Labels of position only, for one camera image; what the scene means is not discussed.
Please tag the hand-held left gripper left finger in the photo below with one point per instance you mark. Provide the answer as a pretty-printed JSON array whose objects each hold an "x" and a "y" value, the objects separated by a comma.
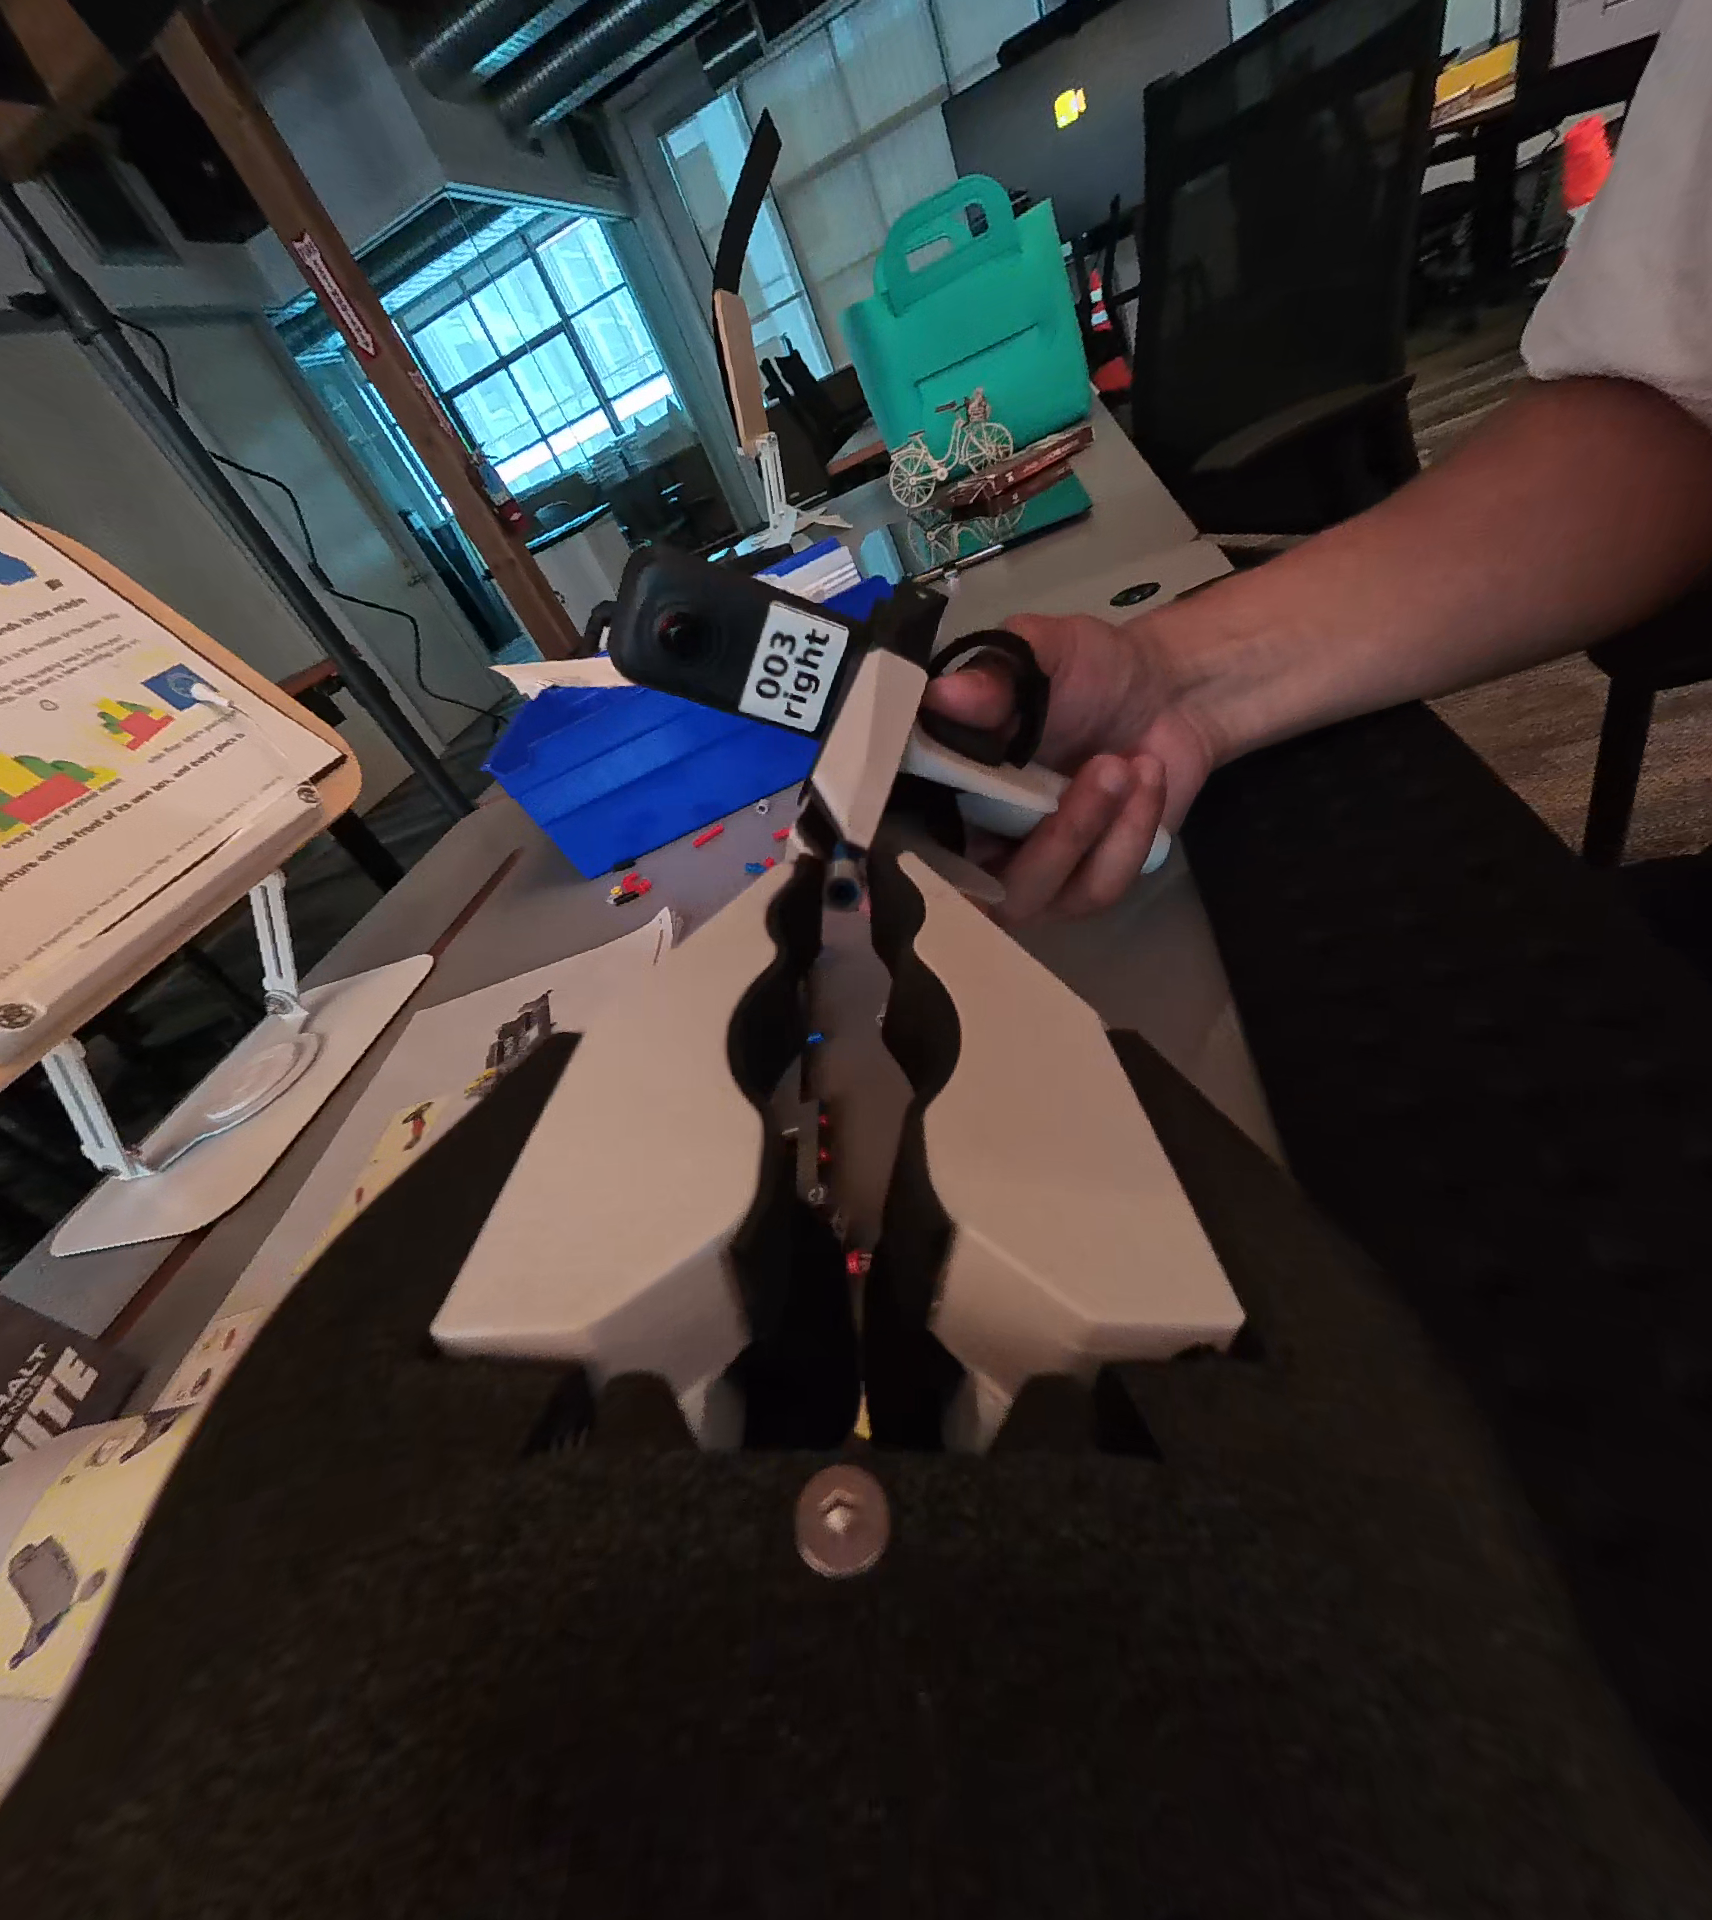
[{"x": 604, "y": 1203}]

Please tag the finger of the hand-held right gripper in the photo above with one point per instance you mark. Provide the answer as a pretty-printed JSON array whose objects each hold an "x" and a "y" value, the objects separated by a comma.
[{"x": 871, "y": 737}]

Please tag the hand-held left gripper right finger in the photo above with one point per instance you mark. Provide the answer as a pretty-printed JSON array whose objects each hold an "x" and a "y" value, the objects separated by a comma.
[{"x": 1079, "y": 1203}]

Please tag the blue lego pin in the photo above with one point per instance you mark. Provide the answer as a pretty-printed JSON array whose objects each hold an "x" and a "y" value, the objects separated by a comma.
[{"x": 840, "y": 889}]

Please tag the pile of small lego pins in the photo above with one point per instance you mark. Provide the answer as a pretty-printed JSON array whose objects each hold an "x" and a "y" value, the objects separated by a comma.
[{"x": 706, "y": 866}]

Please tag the lego car chassis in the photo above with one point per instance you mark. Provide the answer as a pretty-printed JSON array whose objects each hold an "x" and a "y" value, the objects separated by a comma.
[{"x": 812, "y": 1142}]

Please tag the person's right hand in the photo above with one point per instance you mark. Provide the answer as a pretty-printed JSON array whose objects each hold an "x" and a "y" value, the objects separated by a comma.
[{"x": 1129, "y": 752}]

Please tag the white paper sheets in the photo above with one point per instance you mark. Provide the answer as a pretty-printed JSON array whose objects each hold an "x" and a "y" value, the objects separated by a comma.
[{"x": 556, "y": 680}]

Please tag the blue plastic bin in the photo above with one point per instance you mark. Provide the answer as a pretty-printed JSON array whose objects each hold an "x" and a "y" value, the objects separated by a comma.
[{"x": 633, "y": 762}]

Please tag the open instruction booklet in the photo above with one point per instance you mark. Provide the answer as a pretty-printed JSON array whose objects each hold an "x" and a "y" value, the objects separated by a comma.
[{"x": 542, "y": 1007}]

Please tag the brown flat box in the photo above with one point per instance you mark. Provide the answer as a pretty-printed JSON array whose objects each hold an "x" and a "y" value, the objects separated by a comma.
[{"x": 1044, "y": 461}]

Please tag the white board stand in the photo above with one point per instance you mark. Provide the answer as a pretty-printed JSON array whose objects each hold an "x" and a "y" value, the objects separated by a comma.
[{"x": 271, "y": 1080}]

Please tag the black dotted mat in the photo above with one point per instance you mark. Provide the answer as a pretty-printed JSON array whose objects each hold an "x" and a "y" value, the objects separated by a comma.
[{"x": 1469, "y": 1203}]

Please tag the teal carry case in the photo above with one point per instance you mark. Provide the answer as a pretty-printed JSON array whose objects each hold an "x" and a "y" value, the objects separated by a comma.
[{"x": 976, "y": 317}]

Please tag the black mesh chair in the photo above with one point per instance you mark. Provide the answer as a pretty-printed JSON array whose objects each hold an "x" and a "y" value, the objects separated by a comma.
[{"x": 1277, "y": 267}]

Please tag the task instruction board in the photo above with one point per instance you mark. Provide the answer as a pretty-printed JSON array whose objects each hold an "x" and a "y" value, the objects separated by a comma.
[{"x": 78, "y": 796}]

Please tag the wooden post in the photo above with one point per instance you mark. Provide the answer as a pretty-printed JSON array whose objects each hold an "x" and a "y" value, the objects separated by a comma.
[{"x": 347, "y": 304}]

